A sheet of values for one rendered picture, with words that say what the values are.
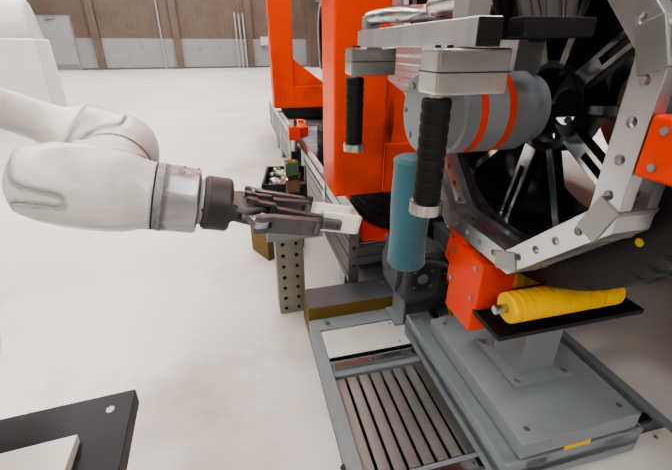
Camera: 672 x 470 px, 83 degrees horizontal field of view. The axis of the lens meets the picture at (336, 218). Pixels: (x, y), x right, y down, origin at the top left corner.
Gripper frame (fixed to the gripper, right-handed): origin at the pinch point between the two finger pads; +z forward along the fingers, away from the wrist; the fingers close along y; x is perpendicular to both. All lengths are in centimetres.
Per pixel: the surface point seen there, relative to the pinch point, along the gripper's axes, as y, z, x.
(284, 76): 245, 40, -15
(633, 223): -23.2, 29.1, -12.7
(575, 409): -13, 62, 33
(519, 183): 5.4, 40.0, -10.2
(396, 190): 15.7, 19.0, -2.0
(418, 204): -12.2, 5.3, -7.8
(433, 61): -12.2, 0.9, -24.4
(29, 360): 71, -62, 90
